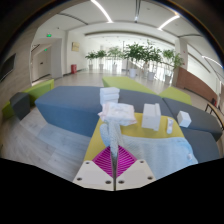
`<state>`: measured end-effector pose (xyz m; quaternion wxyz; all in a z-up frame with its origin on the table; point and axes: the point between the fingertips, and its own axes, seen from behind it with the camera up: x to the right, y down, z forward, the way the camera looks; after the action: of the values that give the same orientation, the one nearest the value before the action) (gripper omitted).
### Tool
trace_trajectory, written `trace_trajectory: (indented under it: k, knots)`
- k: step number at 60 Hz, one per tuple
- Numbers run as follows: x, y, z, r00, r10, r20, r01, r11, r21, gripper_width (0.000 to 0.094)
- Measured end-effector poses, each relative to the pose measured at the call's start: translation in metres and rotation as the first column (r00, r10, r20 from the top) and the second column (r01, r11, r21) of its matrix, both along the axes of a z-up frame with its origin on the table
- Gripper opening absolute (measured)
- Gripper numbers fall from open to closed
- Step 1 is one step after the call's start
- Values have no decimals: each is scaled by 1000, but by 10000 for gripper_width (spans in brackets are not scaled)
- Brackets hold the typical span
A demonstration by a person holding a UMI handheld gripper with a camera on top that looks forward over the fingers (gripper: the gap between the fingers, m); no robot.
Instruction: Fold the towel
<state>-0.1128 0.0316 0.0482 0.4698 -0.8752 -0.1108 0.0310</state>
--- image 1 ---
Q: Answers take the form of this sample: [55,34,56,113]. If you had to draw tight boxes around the strip ceiling lights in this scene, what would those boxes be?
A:
[90,0,224,70]

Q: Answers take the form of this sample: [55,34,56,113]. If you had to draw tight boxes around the light blue towel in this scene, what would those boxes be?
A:
[99,121,200,181]

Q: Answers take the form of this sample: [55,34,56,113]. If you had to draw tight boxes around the long wooden table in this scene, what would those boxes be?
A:
[204,100,224,132]

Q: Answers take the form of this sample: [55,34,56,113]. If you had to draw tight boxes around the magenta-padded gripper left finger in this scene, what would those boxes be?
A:
[72,146,116,192]

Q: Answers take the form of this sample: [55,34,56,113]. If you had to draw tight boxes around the wide grey sofa bench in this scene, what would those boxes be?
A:
[181,126,222,165]

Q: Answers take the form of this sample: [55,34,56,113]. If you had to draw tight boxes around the yellow wall picture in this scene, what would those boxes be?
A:
[71,41,81,53]

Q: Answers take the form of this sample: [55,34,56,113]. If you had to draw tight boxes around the white cube box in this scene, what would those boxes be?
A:
[176,110,193,129]

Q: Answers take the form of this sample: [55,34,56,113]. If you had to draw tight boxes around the long grey sofa bench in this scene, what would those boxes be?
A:
[162,97,224,142]

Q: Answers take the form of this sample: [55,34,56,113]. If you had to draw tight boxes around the row of potted plants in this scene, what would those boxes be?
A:
[84,40,186,86]

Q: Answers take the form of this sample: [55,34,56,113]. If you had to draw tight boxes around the lime green ottoman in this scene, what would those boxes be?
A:
[101,75,158,96]
[158,86,193,106]

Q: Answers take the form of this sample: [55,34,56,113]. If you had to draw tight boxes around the dark wall screen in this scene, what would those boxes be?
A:
[0,53,17,83]

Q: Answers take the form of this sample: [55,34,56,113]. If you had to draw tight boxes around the lime green bench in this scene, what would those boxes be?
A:
[1,78,56,120]

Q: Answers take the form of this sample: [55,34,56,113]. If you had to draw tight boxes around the white tube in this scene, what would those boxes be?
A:
[166,117,175,135]

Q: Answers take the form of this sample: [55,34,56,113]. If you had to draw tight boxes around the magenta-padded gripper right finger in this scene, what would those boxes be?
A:
[115,145,157,192]

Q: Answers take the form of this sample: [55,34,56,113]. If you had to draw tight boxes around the brown wooden counter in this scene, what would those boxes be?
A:
[175,66,220,105]

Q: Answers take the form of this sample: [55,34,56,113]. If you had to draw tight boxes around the stack of white boxes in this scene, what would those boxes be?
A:
[99,86,121,106]

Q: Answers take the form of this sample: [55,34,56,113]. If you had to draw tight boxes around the crumpled white cloth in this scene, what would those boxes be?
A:
[97,101,138,128]

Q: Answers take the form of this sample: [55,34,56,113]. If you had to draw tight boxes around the dark grey cube stool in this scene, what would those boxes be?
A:
[9,91,32,121]

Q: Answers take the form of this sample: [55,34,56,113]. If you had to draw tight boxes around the tall white box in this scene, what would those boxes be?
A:
[141,102,162,132]

